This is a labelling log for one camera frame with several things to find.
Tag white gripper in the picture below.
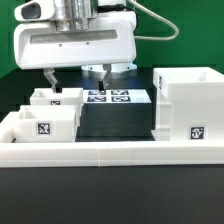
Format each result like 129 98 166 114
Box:
14 0 137 93

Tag white U-shaped boundary frame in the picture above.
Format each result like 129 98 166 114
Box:
0 112 224 168

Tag thin white cable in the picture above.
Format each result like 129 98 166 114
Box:
126 0 180 42

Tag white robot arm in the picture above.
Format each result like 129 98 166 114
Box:
14 0 137 90

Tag white front drawer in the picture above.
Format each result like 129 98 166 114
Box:
13 105 79 143

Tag white rear drawer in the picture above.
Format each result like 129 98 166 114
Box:
30 88 84 113

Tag white fiducial marker sheet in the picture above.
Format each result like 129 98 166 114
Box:
83 89 151 104

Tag white drawer cabinet box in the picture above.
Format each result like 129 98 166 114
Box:
152 67 224 141

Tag white drawer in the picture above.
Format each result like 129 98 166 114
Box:
13 105 79 143
30 88 84 113

